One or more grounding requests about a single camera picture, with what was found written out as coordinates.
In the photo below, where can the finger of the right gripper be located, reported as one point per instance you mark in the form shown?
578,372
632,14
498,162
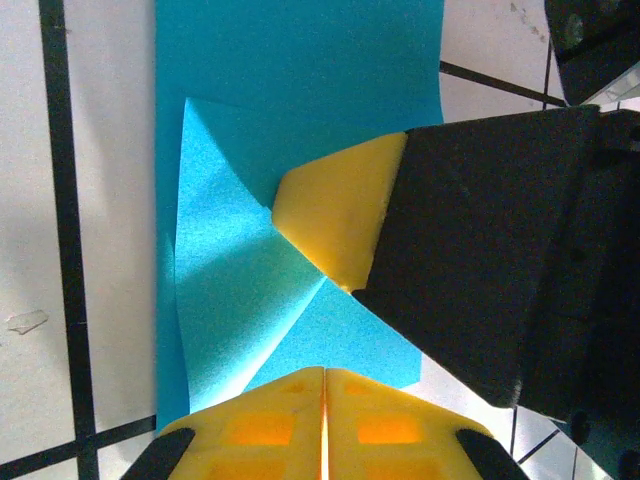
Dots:
450,225

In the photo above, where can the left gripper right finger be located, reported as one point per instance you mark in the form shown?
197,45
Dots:
400,440

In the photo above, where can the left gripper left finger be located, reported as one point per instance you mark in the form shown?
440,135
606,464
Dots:
250,440

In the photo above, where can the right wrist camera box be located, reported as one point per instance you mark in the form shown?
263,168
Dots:
600,50

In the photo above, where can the blue square paper sheet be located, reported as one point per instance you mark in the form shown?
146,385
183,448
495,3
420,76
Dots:
250,60

